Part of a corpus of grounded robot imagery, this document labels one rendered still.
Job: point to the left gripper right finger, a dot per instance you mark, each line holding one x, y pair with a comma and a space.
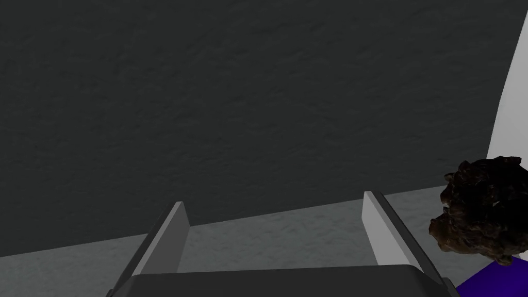
385, 235

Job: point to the purple flat object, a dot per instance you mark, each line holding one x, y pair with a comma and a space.
501, 280

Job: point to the dark brown lumpy object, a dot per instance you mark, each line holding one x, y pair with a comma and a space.
482, 208

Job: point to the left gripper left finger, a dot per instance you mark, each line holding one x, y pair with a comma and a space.
165, 243

